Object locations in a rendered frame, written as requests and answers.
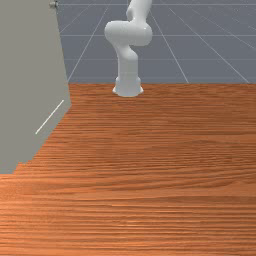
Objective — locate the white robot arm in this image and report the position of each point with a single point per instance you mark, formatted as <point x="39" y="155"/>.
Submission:
<point x="128" y="50"/>

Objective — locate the pale grey cabinet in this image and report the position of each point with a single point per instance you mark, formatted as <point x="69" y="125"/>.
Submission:
<point x="30" y="83"/>

